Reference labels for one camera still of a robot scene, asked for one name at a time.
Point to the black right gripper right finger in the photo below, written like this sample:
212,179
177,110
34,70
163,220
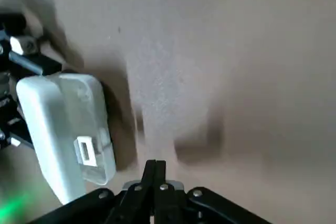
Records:
178,208

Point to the small white medicine box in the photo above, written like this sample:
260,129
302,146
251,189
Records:
44,129

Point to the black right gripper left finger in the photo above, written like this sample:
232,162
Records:
126,208

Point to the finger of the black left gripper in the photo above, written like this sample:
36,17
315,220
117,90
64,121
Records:
13,127
39,62

